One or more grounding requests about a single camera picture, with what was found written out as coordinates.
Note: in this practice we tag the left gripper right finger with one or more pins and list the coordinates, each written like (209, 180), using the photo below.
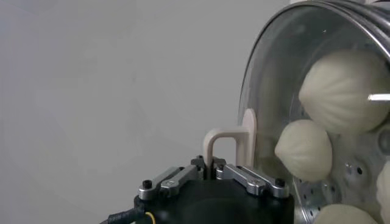
(250, 179)

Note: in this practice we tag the perforated steel steamer basket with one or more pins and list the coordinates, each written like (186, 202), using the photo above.
(350, 170)

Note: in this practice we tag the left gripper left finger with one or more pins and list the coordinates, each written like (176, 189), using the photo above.
(173, 181)

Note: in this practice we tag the glass pot lid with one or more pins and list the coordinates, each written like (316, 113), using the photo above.
(274, 76)

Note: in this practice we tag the white steamed baozi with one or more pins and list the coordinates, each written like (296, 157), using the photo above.
(344, 216)
(304, 149)
(344, 91)
(385, 194)

